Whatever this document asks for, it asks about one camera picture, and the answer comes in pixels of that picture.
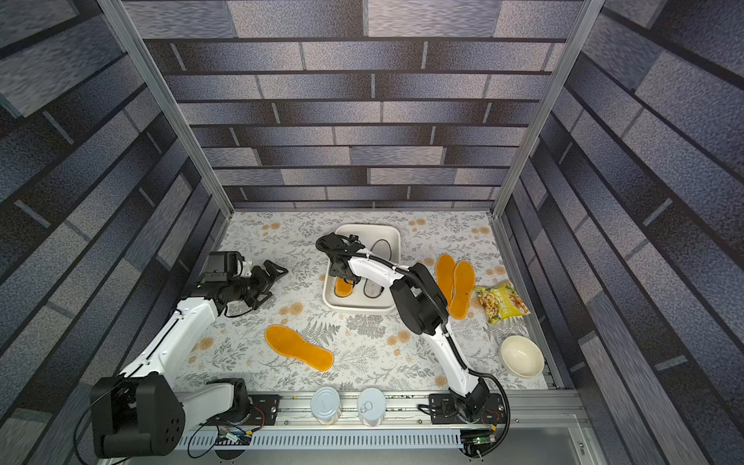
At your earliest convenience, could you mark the grey felt insole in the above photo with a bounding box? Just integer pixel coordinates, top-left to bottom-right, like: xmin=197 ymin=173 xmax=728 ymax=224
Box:
xmin=363 ymin=239 xmax=393 ymax=300

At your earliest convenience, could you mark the orange fuzzy insole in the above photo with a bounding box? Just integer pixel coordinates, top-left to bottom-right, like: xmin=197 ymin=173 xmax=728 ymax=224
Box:
xmin=334 ymin=278 xmax=355 ymax=298
xmin=435 ymin=254 xmax=456 ymax=303
xmin=265 ymin=325 xmax=334 ymax=372
xmin=449 ymin=262 xmax=476 ymax=320

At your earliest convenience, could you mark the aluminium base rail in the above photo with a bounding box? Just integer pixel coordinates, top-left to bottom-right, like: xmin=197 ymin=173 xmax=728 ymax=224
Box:
xmin=167 ymin=389 xmax=606 ymax=464

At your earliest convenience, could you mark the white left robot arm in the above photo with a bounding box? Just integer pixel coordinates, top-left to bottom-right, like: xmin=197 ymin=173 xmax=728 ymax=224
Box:
xmin=88 ymin=251 xmax=289 ymax=459

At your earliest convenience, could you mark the silver tin can right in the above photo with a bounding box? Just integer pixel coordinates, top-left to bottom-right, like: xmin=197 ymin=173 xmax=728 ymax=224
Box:
xmin=358 ymin=387 xmax=387 ymax=427

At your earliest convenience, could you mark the silver tin can left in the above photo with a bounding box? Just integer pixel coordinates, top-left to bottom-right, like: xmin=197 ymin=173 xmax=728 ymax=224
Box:
xmin=310 ymin=387 xmax=342 ymax=425

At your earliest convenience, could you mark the black corrugated cable conduit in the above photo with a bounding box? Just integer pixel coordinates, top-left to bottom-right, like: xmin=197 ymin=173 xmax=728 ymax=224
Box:
xmin=324 ymin=234 xmax=512 ymax=457

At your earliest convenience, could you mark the white plastic storage box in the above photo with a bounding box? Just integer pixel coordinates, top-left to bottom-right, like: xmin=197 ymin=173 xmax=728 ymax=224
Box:
xmin=323 ymin=224 xmax=401 ymax=315

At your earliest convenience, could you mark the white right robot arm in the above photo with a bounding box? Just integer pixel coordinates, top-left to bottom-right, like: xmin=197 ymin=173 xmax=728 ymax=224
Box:
xmin=316 ymin=234 xmax=490 ymax=422

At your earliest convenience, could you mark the white bowl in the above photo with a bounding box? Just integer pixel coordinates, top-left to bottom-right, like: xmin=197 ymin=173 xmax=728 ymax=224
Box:
xmin=500 ymin=335 xmax=544 ymax=379

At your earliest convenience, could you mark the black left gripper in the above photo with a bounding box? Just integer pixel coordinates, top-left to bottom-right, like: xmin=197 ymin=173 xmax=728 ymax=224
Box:
xmin=229 ymin=258 xmax=290 ymax=307

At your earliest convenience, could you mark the yellow-green snack bag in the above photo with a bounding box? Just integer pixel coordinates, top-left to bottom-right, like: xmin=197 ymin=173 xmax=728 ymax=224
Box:
xmin=475 ymin=280 xmax=530 ymax=325

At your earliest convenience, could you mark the silver tin can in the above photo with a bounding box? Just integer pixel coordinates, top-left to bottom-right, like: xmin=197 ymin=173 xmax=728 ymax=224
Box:
xmin=310 ymin=387 xmax=342 ymax=425
xmin=358 ymin=387 xmax=387 ymax=427

